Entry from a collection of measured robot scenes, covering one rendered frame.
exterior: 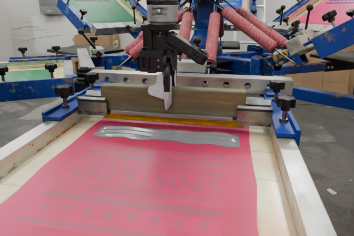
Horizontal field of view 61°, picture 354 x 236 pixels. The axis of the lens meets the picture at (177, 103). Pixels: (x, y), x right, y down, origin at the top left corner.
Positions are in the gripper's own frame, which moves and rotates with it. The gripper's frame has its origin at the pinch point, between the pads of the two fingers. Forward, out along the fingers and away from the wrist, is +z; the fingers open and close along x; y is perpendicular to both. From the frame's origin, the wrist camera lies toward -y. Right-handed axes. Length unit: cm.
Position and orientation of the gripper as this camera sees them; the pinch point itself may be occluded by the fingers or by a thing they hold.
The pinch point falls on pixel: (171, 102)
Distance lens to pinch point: 78.9
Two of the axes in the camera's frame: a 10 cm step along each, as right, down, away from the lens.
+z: 0.0, 9.5, 3.1
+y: -9.8, -0.6, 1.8
